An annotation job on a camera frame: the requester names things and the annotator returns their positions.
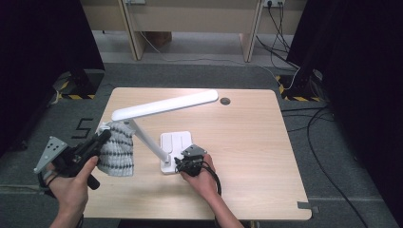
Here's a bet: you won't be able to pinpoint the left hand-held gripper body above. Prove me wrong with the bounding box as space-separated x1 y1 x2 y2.
33 136 101 191

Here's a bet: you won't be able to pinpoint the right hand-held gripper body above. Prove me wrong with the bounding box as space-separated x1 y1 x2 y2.
177 143 208 178

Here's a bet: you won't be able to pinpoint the white striped cloth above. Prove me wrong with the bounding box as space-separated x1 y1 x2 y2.
96 121 136 178

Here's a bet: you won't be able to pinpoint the white desk lamp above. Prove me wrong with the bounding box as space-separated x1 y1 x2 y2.
110 89 220 176

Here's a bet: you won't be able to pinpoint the person's right hand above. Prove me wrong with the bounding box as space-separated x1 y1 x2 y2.
180 153 221 203

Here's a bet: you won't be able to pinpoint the person's left hand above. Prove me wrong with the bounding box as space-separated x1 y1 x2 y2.
47 155 100 217

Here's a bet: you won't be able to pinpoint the stand base with hazard tape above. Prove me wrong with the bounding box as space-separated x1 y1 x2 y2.
274 68 325 103
51 67 106 101

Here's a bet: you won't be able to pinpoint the black curtain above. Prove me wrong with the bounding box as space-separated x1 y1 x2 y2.
286 0 403 221
0 0 106 158

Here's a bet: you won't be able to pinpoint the brown cardboard box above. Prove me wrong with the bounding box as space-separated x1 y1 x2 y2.
145 31 173 49

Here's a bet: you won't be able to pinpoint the grey tape piece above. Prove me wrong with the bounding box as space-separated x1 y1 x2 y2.
297 200 320 214

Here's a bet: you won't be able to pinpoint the beige wooden desk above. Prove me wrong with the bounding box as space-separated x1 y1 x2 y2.
79 0 308 63

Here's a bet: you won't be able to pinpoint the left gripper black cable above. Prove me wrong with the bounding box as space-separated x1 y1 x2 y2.
37 170 59 200

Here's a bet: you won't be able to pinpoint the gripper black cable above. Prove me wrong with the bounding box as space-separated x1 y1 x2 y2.
37 170 59 200
201 161 222 197

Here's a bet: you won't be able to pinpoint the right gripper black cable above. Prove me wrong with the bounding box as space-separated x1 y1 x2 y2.
201 161 222 197

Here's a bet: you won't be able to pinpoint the white floor cable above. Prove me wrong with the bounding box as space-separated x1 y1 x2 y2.
139 30 301 90

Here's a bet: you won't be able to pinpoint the long black floor cable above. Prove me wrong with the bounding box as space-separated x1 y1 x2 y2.
305 105 371 228

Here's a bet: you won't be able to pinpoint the black wall socket cables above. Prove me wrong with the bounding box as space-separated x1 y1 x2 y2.
255 3 300 69

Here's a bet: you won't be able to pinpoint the white wall socket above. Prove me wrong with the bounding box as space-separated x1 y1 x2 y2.
262 0 287 9

